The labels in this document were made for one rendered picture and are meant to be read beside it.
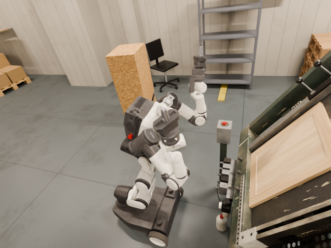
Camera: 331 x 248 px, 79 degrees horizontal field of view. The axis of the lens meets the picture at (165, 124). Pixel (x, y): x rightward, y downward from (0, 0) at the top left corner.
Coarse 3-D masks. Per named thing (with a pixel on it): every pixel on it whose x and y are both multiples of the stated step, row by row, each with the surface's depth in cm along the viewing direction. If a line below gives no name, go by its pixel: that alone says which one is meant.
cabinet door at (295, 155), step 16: (320, 112) 107; (288, 128) 125; (304, 128) 112; (320, 128) 101; (272, 144) 132; (288, 144) 117; (304, 144) 105; (320, 144) 96; (256, 160) 139; (272, 160) 123; (288, 160) 110; (304, 160) 99; (320, 160) 90; (256, 176) 129; (272, 176) 115; (288, 176) 104; (304, 176) 94; (256, 192) 120; (272, 192) 107
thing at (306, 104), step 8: (328, 88) 109; (320, 96) 113; (304, 104) 119; (312, 104) 117; (296, 112) 124; (304, 112) 122; (280, 120) 134; (288, 120) 128; (272, 128) 138; (280, 128) 134; (264, 136) 142; (272, 136) 140; (256, 144) 148
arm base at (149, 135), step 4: (148, 128) 116; (152, 128) 118; (144, 132) 110; (148, 132) 112; (152, 132) 115; (144, 136) 109; (148, 136) 109; (152, 136) 113; (156, 136) 116; (148, 140) 108; (152, 140) 110; (156, 140) 113; (160, 140) 117; (128, 144) 116; (156, 144) 118; (128, 148) 114; (132, 152) 113
